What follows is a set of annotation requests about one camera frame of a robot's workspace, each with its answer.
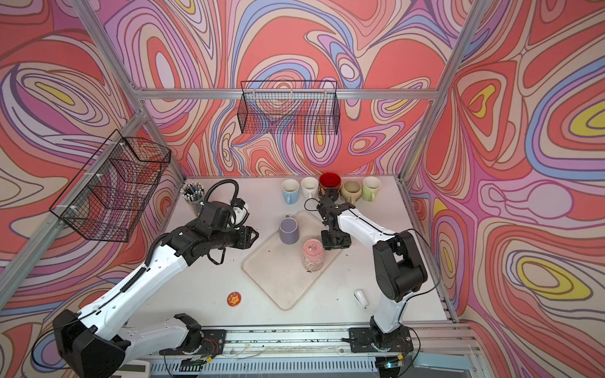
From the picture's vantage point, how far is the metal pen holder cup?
0.92m

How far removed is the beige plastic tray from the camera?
85 cm

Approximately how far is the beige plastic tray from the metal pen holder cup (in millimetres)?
300
